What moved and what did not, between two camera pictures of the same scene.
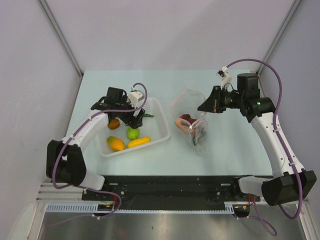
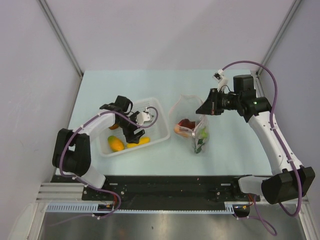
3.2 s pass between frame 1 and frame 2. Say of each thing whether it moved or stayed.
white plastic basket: stayed
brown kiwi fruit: stayed
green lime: moved
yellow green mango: stayed
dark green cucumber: moved
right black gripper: stayed
